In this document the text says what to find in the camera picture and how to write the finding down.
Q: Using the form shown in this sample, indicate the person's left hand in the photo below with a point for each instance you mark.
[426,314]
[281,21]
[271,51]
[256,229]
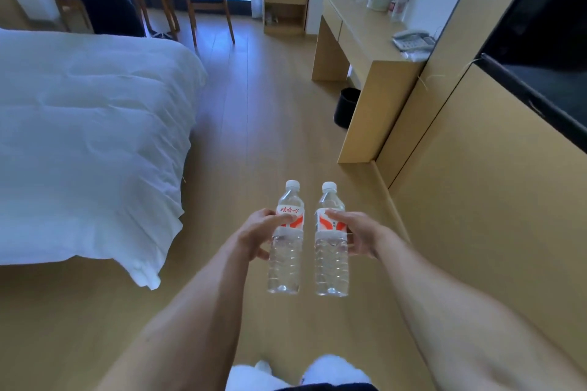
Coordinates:
[254,232]

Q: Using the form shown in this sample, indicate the person's right hand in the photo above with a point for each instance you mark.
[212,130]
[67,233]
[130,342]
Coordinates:
[369,237]

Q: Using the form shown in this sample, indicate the white-cap water bottle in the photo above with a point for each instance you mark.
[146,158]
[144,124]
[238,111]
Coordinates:
[331,267]
[285,262]
[398,8]

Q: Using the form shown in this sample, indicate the person's left forearm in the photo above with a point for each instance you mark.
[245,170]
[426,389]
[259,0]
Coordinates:
[183,326]

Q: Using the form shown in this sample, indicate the person's right forearm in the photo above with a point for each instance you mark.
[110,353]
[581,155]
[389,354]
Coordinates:
[468,326]

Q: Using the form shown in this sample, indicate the person's white left shoe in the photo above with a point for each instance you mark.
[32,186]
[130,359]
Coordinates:
[262,368]

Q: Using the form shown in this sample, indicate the black bin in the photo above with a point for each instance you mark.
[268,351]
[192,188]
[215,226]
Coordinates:
[346,106]

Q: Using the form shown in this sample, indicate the light denim shorts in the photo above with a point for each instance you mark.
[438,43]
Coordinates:
[335,372]

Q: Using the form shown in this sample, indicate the black t-shirt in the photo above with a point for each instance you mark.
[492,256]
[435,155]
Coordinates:
[325,387]

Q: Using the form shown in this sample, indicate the white bed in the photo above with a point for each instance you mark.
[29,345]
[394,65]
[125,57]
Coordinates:
[91,143]

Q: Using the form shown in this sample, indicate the grey desk telephone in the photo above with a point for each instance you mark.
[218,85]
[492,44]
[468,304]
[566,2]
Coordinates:
[412,40]

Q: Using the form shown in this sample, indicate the black television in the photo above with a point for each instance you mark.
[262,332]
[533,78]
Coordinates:
[541,28]

